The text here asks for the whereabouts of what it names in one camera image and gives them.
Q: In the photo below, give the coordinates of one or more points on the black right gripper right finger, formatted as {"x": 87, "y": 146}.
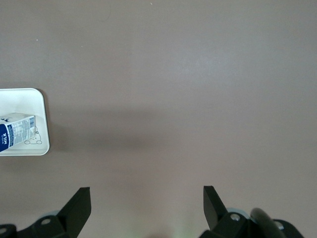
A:
{"x": 213, "y": 208}

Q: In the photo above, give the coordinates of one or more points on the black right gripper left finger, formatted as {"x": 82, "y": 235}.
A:
{"x": 76, "y": 208}

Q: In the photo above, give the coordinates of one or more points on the blue white milk carton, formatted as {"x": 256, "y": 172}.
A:
{"x": 17, "y": 131}

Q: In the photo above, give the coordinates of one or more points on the cream plastic tray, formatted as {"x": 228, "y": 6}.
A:
{"x": 24, "y": 101}

